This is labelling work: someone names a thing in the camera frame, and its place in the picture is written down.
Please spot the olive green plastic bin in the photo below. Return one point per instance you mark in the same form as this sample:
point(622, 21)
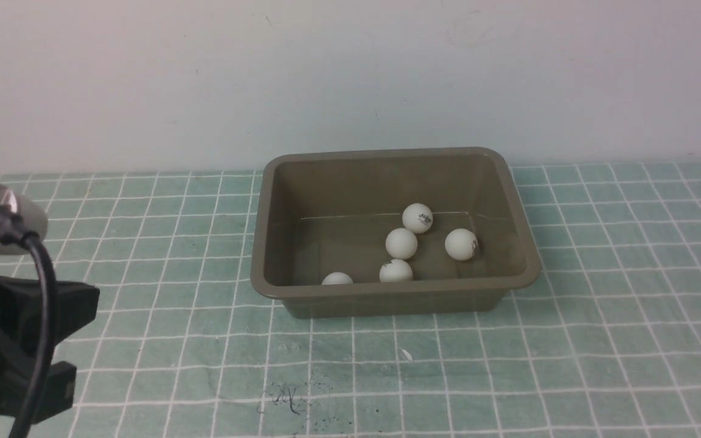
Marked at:
point(321, 213)

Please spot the green checkered tablecloth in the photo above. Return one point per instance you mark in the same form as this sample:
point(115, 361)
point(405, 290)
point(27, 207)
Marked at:
point(605, 343)

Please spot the white ping-pong ball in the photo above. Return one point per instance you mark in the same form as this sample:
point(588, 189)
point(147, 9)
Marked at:
point(395, 270)
point(461, 244)
point(417, 218)
point(337, 278)
point(401, 244)

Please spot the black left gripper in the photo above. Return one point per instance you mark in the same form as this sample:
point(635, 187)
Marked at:
point(77, 307)

